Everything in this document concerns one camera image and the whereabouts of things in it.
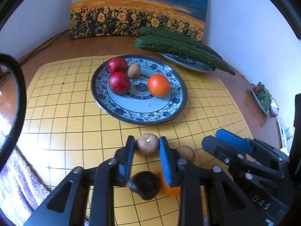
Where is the orange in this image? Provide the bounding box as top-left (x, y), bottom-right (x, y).
top-left (160, 173), bottom-right (181, 197)
top-left (147, 74), bottom-right (171, 98)

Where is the dark purple plum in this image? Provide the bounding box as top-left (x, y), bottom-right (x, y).
top-left (128, 171), bottom-right (161, 201)

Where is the brown kiwi with sticker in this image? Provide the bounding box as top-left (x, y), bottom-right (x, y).
top-left (136, 133), bottom-right (159, 156)

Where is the red apple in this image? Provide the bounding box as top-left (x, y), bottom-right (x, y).
top-left (108, 72), bottom-right (131, 95)
top-left (107, 57), bottom-right (128, 74)

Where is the salad dish at edge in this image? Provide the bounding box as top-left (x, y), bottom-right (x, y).
top-left (251, 82), bottom-right (279, 118)

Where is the purple fluffy towel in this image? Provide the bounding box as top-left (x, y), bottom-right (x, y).
top-left (1, 149), bottom-right (50, 225)

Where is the large blue white plate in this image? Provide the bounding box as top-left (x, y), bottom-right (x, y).
top-left (91, 55), bottom-right (188, 125)

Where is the yellow go board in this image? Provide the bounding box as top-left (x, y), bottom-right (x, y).
top-left (16, 55), bottom-right (254, 226)

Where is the small blue white plate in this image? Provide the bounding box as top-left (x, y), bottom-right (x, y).
top-left (160, 53), bottom-right (215, 73)

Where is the front green cucumber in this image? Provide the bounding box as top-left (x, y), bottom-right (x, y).
top-left (134, 35), bottom-right (236, 76)

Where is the green cucumber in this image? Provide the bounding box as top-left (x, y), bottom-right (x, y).
top-left (134, 35), bottom-right (236, 76)
top-left (138, 27), bottom-right (222, 59)

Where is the rear green cucumber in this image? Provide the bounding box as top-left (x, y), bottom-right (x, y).
top-left (138, 27), bottom-right (222, 59)

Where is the sunflower field painting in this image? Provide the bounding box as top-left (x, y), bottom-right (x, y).
top-left (69, 0), bottom-right (208, 41)

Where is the black round mirror frame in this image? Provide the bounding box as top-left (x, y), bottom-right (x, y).
top-left (1, 54), bottom-right (27, 170)

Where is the black cable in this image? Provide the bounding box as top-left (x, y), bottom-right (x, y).
top-left (18, 29), bottom-right (71, 66)

